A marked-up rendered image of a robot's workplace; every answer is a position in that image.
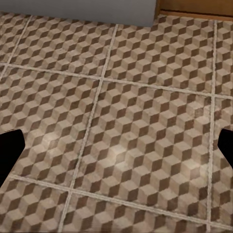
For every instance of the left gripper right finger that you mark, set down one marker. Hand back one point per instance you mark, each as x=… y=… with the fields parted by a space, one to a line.
x=225 y=144

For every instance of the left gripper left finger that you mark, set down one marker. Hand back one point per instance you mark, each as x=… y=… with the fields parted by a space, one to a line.
x=11 y=146

